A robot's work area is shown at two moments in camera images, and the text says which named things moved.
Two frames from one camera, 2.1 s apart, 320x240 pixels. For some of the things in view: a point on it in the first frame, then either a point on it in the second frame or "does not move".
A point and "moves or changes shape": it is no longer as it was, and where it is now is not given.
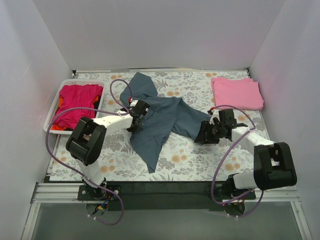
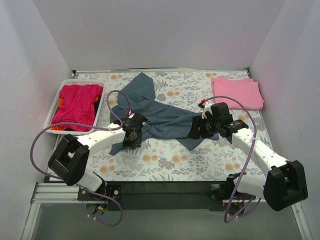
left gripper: x=136 y=122 -> x=136 y=141
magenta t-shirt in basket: x=76 y=96 does not move
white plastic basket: x=98 y=104 does not move
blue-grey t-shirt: x=165 y=114 moves or changes shape
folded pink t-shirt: x=243 y=93 does not move
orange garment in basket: x=57 y=127 does not move
